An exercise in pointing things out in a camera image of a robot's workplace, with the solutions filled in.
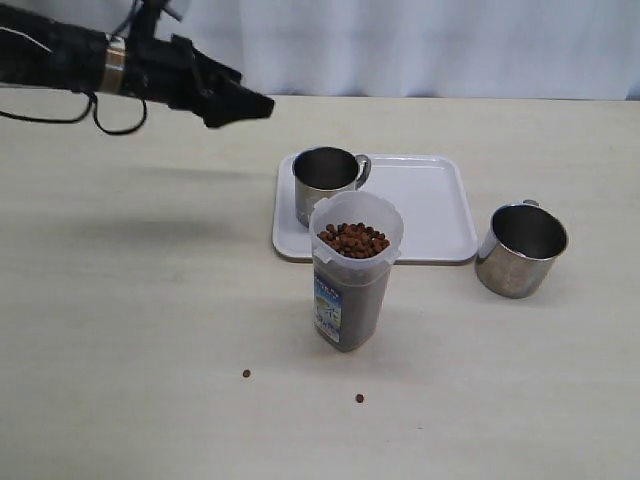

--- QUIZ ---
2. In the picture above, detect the white curtain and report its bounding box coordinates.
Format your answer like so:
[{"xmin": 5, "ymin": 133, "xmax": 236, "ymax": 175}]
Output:
[{"xmin": 0, "ymin": 0, "xmax": 640, "ymax": 101}]

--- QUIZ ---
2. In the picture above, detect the steel mug with kibble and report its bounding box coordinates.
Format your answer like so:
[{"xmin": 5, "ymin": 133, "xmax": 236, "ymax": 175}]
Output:
[{"xmin": 292, "ymin": 146, "xmax": 372, "ymax": 227}]

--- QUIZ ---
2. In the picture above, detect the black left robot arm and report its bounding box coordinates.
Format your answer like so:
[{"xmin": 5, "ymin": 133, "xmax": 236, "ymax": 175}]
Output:
[{"xmin": 1, "ymin": 1, "xmax": 275, "ymax": 129}]

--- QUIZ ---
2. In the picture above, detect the white plastic tray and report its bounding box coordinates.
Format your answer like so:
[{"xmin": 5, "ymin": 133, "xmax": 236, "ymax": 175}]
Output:
[{"xmin": 272, "ymin": 153, "xmax": 478, "ymax": 264}]

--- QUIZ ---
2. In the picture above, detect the clear plastic pitcher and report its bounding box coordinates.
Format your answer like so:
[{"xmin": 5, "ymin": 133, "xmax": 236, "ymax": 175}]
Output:
[{"xmin": 309, "ymin": 191, "xmax": 404, "ymax": 352}]

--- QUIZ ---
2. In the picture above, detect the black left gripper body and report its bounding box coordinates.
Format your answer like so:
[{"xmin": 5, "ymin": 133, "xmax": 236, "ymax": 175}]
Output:
[{"xmin": 119, "ymin": 1, "xmax": 242, "ymax": 110}]

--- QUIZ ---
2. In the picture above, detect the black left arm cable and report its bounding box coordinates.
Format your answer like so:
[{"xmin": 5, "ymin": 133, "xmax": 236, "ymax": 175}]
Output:
[{"xmin": 0, "ymin": 0, "xmax": 151, "ymax": 135}]

